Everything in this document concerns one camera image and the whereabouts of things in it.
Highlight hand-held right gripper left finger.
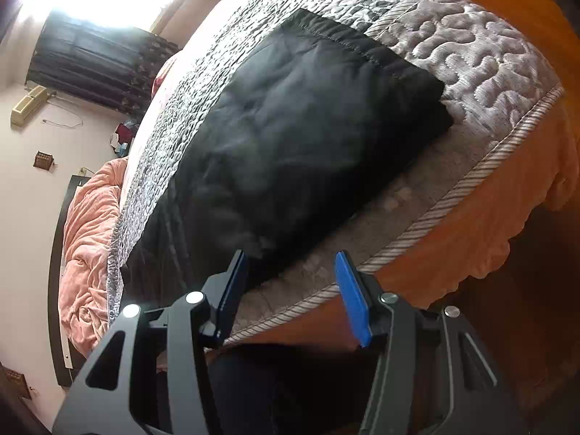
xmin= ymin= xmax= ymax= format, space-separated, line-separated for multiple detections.
xmin=52 ymin=249 xmax=250 ymax=435

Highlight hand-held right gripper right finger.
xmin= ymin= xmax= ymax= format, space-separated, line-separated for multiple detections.
xmin=334 ymin=250 xmax=531 ymax=435

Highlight black pants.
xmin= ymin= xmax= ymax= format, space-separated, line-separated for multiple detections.
xmin=120 ymin=8 xmax=455 ymax=302

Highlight peach bed sheet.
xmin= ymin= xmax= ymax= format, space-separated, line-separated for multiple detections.
xmin=129 ymin=0 xmax=580 ymax=363

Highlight pink crumpled blanket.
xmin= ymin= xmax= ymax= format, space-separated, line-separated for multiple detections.
xmin=59 ymin=156 xmax=130 ymax=356

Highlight dark bed headboard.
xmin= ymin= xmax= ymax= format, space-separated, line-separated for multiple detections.
xmin=47 ymin=174 xmax=87 ymax=388

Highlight pile of colourful clothes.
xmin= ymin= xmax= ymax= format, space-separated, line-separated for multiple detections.
xmin=111 ymin=120 xmax=139 ymax=155

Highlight dark patterned curtain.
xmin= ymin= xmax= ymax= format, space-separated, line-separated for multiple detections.
xmin=27 ymin=9 xmax=182 ymax=114

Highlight beige air conditioner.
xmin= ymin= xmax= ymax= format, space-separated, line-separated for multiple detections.
xmin=11 ymin=85 xmax=57 ymax=127

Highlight grey quilted bedspread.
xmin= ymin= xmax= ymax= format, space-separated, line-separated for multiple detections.
xmin=106 ymin=0 xmax=565 ymax=349

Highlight thin wall cable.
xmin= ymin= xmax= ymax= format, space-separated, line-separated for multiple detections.
xmin=42 ymin=97 xmax=84 ymax=130

